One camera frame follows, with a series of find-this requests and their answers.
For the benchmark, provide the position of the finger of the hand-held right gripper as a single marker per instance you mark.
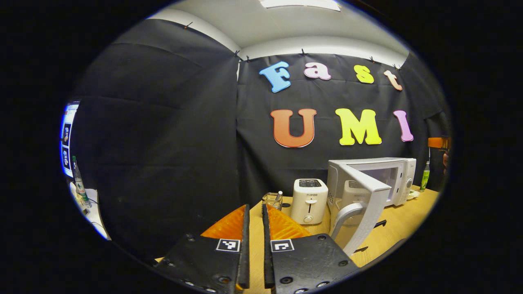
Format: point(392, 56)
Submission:
point(437, 143)

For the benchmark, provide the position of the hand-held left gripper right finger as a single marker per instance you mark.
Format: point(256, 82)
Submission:
point(267, 257)

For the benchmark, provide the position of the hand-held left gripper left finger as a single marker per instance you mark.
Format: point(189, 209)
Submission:
point(246, 253)

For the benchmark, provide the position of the white microwave oven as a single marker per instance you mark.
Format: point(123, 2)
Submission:
point(367, 162)

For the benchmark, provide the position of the green label drink bottle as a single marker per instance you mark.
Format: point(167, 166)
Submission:
point(425, 179)

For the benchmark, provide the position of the small glass holder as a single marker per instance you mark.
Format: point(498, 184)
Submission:
point(269, 201)

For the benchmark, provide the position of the white divided dish of beans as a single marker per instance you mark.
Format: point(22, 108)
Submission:
point(412, 195)

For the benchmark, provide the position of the cream toaster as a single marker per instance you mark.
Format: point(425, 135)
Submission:
point(308, 204)

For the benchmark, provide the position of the black backdrop cloth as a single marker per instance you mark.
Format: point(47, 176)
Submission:
point(163, 143)

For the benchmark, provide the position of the white side desk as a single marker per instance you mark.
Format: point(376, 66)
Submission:
point(96, 212)

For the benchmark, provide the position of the clear plastic bottle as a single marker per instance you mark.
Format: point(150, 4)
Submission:
point(79, 185)

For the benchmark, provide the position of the large ceiling light panel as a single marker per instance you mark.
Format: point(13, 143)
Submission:
point(300, 4)

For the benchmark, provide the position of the computer monitor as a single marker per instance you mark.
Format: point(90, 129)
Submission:
point(67, 139)

